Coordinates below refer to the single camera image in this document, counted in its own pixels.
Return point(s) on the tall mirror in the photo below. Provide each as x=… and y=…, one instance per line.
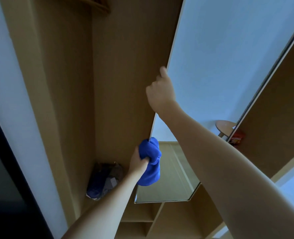
x=211, y=59

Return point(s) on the person's right hand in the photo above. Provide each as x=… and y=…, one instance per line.
x=161, y=93

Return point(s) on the person's left forearm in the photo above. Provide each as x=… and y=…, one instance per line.
x=104, y=211

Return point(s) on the person's left hand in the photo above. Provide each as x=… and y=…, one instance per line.
x=137, y=164

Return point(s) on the clear bag of slippers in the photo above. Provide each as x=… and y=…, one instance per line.
x=103, y=181

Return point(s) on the person's right forearm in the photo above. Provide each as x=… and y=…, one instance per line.
x=236, y=171

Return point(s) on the light wooden wardrobe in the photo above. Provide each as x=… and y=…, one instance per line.
x=124, y=72

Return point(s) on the blue microfibre cloth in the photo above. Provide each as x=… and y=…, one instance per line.
x=150, y=161

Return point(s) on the black framed glass door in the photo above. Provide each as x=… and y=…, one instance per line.
x=7, y=184

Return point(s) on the red printed box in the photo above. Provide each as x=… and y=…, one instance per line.
x=236, y=138

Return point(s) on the wooden clothes hanger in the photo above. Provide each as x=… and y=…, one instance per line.
x=94, y=3

